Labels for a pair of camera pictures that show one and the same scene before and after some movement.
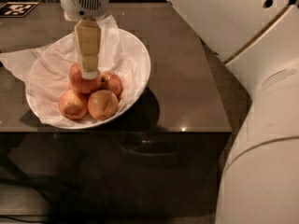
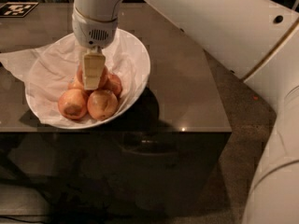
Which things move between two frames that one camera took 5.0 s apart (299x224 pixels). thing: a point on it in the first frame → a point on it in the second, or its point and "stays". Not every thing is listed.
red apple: (80, 84) → (103, 79)
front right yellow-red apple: (103, 105) stays
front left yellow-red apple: (72, 105) stays
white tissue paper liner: (47, 68) stays
